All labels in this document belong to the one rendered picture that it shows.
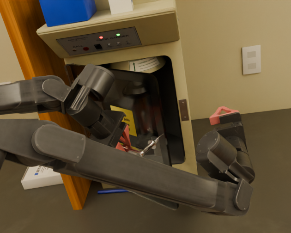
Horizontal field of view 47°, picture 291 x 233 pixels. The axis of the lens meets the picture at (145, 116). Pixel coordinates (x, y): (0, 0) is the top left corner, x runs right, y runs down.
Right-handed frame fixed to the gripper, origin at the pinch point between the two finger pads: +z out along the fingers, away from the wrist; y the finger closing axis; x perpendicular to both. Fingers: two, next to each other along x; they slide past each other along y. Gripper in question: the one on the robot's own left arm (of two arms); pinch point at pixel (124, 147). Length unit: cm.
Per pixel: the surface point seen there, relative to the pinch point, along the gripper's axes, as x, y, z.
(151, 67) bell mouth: -3.2, -24.7, -1.3
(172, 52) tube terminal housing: 4.6, -27.3, -4.4
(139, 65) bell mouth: -5.2, -23.4, -3.6
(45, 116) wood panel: -21.7, -0.2, -10.3
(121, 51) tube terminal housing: -6.7, -22.5, -10.4
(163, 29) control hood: 7.7, -25.3, -14.3
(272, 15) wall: 12, -73, 28
